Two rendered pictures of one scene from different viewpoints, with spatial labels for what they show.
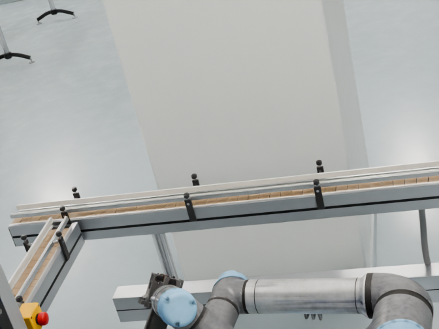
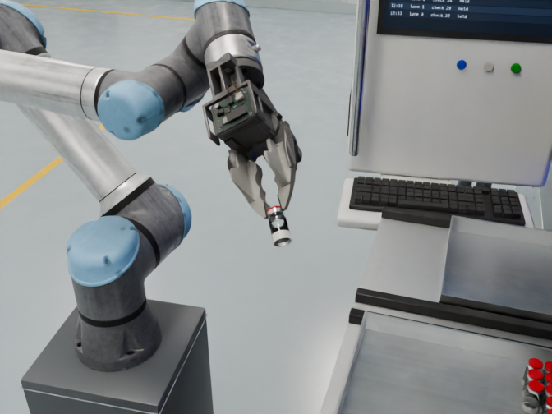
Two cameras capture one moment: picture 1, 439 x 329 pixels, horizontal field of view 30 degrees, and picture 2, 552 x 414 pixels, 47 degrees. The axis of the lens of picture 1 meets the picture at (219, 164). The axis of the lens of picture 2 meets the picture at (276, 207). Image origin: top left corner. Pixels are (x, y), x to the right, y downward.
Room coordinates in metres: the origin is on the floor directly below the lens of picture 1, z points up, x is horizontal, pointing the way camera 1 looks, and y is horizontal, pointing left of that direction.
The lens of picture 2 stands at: (2.31, 0.24, 1.60)
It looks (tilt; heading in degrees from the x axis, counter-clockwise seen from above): 32 degrees down; 181
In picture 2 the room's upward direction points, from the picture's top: straight up
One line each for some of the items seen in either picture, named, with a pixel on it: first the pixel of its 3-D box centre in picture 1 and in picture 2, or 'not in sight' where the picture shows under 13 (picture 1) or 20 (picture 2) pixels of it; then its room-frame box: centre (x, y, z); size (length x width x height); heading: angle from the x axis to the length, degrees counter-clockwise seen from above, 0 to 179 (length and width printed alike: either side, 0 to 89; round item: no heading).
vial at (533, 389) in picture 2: not in sight; (532, 397); (1.69, 0.60, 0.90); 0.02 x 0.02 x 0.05
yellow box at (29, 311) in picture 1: (27, 319); not in sight; (2.00, 0.66, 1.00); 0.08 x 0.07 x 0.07; 73
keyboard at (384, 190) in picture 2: not in sight; (434, 198); (1.00, 0.61, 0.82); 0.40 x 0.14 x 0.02; 80
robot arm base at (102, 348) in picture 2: not in sight; (115, 319); (1.46, -0.05, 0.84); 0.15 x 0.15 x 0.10
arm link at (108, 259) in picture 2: not in sight; (108, 264); (1.46, -0.05, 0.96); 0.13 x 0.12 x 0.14; 157
